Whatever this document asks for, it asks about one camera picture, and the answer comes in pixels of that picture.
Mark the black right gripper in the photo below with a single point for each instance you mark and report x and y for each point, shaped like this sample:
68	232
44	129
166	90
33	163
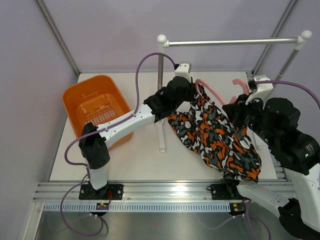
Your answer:
236	111

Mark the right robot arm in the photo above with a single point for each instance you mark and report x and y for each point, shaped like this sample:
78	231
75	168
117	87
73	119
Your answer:
275	122

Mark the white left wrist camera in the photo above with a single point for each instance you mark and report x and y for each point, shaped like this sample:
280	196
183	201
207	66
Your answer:
183	69

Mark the aluminium mounting rail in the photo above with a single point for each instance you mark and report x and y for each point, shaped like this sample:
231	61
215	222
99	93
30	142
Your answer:
176	191

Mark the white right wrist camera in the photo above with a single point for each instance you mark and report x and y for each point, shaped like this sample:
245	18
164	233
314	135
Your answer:
259	88

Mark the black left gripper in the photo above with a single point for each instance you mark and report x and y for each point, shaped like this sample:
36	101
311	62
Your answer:
191	90

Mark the white slotted cable duct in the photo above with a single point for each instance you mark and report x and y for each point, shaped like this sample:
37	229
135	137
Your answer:
139	207

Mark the pink clothes hanger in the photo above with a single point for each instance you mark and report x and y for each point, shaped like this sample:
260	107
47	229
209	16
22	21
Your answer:
235	82

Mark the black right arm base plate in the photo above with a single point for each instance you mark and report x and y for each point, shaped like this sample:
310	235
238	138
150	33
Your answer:
225	191

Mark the camouflage patterned shorts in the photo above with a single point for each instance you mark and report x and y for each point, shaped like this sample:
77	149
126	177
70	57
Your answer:
207	132

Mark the white and silver clothes rack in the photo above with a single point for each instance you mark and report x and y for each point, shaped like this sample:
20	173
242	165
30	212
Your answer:
298	41

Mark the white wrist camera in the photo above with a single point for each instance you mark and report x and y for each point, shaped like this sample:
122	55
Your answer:
259	88
183	69

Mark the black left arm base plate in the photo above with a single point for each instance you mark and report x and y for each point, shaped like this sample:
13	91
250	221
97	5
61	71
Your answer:
108	192

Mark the orange plastic basket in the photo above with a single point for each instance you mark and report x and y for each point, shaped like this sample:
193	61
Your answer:
95	100

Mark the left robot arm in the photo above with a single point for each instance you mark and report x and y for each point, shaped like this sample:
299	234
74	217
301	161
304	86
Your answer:
96	140

